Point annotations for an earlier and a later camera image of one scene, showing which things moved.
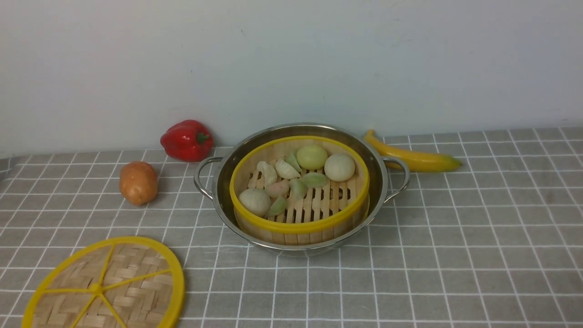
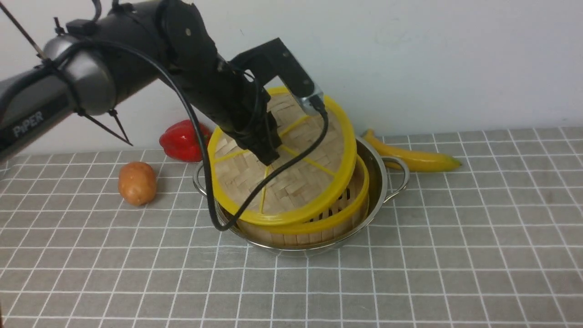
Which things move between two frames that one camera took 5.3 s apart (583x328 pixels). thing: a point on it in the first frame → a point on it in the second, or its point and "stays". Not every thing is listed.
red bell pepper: (187, 140) stays
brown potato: (138, 182) stays
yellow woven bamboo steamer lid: (123, 282) → (237, 174)
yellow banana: (417, 162) stays
